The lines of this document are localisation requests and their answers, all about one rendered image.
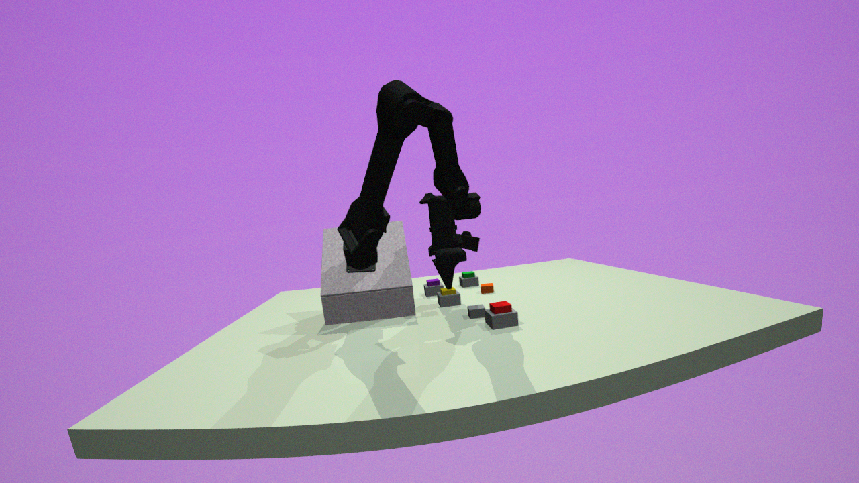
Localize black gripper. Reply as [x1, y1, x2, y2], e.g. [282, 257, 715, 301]
[428, 221, 467, 290]

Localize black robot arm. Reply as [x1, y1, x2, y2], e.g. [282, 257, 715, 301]
[337, 80, 481, 273]

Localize purple button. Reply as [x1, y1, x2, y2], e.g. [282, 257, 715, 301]
[424, 279, 444, 297]

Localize red button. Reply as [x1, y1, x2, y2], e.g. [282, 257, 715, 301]
[485, 301, 519, 330]

